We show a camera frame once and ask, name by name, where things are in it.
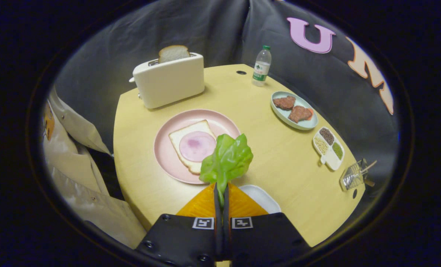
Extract brown meat patty orange edge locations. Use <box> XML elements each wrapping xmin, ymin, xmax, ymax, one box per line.
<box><xmin>288</xmin><ymin>106</ymin><xmax>314</xmax><ymax>123</ymax></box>

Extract pink ham slice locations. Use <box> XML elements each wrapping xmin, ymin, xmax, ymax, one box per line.
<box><xmin>179</xmin><ymin>131</ymin><xmax>217</xmax><ymax>162</ymax></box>

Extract white toaster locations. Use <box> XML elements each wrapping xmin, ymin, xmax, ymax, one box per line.
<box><xmin>129</xmin><ymin>52</ymin><xmax>205</xmax><ymax>109</ymax></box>

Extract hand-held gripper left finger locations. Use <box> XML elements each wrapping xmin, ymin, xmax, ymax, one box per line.
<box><xmin>135</xmin><ymin>182</ymin><xmax>223</xmax><ymax>267</ymax></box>

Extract white bread slice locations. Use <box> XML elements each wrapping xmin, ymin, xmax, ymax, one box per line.
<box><xmin>169</xmin><ymin>119</ymin><xmax>218</xmax><ymax>175</ymax></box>

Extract pale blue oval plate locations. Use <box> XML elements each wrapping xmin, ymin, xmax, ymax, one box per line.
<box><xmin>271</xmin><ymin>91</ymin><xmax>319</xmax><ymax>131</ymax></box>

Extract clear water bottle green cap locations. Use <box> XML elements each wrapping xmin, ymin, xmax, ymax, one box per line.
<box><xmin>252</xmin><ymin>45</ymin><xmax>272</xmax><ymax>87</ymax></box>

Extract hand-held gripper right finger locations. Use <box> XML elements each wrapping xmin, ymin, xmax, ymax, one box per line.
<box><xmin>223</xmin><ymin>182</ymin><xmax>312</xmax><ymax>267</ymax></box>

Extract green lettuce leaf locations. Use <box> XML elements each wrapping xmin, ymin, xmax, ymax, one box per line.
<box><xmin>199</xmin><ymin>133</ymin><xmax>254</xmax><ymax>206</ymax></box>

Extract white divided seed dish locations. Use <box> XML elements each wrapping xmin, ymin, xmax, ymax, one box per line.
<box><xmin>313</xmin><ymin>126</ymin><xmax>345</xmax><ymax>171</ymax></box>

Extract white plate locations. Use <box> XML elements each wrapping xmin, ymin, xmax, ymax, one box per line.
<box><xmin>238</xmin><ymin>185</ymin><xmax>281</xmax><ymax>214</ymax></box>

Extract bread slice in toaster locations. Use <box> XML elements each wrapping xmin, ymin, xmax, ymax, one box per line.
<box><xmin>158</xmin><ymin>45</ymin><xmax>190</xmax><ymax>63</ymax></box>

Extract person's beige coat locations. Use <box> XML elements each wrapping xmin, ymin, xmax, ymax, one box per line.
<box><xmin>43</xmin><ymin>87</ymin><xmax>147</xmax><ymax>249</ymax></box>

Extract pink round plate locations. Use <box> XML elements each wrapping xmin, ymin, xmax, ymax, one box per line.
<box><xmin>154</xmin><ymin>109</ymin><xmax>241</xmax><ymax>185</ymax></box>

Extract metal wire basket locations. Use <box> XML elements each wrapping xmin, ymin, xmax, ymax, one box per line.
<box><xmin>340</xmin><ymin>158</ymin><xmax>378</xmax><ymax>191</ymax></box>

